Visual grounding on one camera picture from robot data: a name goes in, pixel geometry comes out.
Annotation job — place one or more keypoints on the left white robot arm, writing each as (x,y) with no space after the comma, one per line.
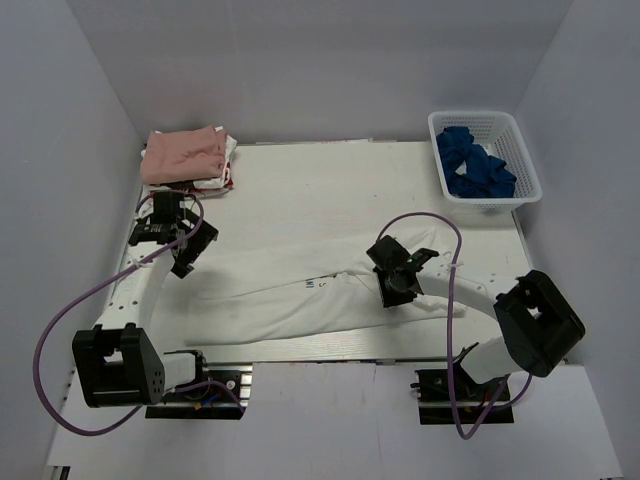
(117,363)

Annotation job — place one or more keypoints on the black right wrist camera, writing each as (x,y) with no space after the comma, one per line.
(421,256)

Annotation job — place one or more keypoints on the red white t shirt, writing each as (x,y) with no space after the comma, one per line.
(207,188)

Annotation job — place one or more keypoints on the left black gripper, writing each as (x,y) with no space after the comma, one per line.
(196,246)

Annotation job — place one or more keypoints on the pink t shirt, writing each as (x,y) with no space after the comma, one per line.
(184,156)

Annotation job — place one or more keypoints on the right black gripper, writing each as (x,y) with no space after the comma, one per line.
(382,262)

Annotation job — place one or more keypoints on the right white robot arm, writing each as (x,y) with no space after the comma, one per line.
(538,327)

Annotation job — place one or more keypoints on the blue crumpled t shirt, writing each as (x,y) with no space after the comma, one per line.
(469,171)

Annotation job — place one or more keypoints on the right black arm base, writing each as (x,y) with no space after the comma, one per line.
(434,408)

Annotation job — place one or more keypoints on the white printed t shirt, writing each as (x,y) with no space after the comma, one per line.
(293,291)

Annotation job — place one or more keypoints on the white plastic basket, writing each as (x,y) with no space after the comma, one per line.
(498,133)

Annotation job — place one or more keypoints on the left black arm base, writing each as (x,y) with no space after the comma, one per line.
(225,396)

